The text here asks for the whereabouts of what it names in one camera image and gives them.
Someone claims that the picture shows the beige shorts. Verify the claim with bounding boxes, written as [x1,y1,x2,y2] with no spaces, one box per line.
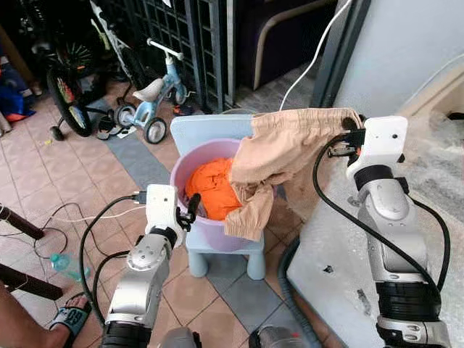
[223,107,365,242]

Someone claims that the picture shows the white washing machine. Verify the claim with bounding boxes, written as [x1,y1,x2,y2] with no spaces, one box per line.
[297,54,464,348]

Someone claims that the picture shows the orange garment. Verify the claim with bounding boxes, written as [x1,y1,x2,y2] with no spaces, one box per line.
[185,157,245,221]

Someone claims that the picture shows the purple plastic basin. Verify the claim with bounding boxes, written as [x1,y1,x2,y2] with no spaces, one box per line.
[170,138,278,253]

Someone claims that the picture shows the light blue plastic stool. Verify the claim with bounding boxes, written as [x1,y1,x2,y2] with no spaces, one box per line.
[170,114,268,281]

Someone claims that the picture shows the dark sofa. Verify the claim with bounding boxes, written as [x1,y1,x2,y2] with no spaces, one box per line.
[233,0,352,93]

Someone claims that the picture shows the grey left robot leg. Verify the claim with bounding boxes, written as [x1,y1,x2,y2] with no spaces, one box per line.
[158,327,202,348]

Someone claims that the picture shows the grey robot leg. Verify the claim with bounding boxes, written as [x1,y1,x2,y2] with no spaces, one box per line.
[158,327,202,348]
[249,326,309,348]

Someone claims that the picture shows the clear plastic water bottle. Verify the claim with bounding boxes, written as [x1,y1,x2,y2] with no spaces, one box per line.
[49,252,92,283]

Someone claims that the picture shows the black teal slide sandal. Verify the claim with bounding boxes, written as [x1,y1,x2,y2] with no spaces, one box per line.
[48,293,94,347]

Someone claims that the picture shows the grey right robot leg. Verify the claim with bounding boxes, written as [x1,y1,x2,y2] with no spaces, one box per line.
[249,326,309,348]

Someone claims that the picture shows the dark wooden furniture leg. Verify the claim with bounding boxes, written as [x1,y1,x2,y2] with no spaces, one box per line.
[0,205,46,241]
[0,262,65,301]

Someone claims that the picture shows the black kids bicycle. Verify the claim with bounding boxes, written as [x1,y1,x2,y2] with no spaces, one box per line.
[20,0,142,141]

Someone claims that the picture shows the black metal grille gate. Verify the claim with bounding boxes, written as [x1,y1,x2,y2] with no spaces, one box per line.
[94,0,227,115]

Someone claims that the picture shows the person's bare leg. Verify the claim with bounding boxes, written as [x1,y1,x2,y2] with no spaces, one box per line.
[0,284,91,348]

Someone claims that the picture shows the blue bag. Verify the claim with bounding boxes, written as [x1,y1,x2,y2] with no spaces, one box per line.
[0,64,37,124]

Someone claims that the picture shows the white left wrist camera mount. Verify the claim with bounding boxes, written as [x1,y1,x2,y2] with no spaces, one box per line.
[144,184,182,234]

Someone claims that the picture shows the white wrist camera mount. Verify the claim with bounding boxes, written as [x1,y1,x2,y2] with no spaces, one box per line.
[144,184,182,234]
[346,116,409,183]

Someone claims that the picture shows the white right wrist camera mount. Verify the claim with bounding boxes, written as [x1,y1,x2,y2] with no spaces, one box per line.
[346,116,409,183]

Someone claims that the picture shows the thin white floor cable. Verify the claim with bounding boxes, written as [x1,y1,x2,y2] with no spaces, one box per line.
[93,207,147,223]

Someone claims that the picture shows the dark door frame post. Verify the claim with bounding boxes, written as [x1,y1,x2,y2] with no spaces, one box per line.
[310,0,373,109]

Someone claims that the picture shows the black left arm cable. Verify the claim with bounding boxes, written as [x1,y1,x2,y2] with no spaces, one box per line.
[78,191,149,327]

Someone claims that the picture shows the white hanging cable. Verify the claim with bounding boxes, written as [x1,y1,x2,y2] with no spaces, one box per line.
[279,0,354,112]

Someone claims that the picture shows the grey corrugated hose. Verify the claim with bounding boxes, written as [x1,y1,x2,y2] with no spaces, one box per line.
[278,236,325,348]

